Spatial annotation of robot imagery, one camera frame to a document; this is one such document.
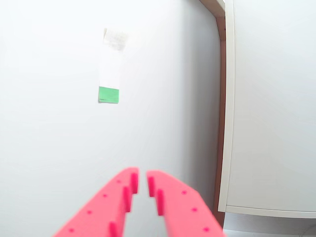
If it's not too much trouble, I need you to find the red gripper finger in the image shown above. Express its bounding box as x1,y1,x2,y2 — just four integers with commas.
53,167,140,237
146,169,227,237

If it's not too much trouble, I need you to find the white cabinet panel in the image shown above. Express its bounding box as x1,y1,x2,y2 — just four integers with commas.
217,0,316,219

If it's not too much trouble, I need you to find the brown wooden frame strip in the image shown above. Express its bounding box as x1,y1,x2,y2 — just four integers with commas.
198,0,227,213

